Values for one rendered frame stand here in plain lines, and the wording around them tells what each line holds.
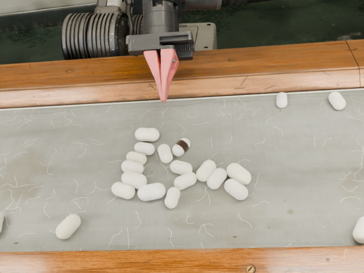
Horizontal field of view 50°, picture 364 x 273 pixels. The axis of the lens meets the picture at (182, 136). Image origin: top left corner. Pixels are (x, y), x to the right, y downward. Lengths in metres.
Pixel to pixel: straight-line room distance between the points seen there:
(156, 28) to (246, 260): 0.36
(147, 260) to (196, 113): 0.28
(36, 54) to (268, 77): 1.99
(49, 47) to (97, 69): 1.81
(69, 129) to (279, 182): 0.35
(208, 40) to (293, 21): 1.17
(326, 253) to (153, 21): 0.41
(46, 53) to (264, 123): 2.01
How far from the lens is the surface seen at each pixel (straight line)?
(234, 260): 0.45
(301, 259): 0.46
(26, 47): 2.65
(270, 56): 0.73
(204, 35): 1.39
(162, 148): 0.57
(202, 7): 0.67
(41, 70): 0.80
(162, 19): 0.63
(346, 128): 0.63
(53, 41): 2.62
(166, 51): 0.60
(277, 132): 0.61
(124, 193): 0.53
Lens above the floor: 1.16
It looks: 43 degrees down
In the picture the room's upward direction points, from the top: 8 degrees counter-clockwise
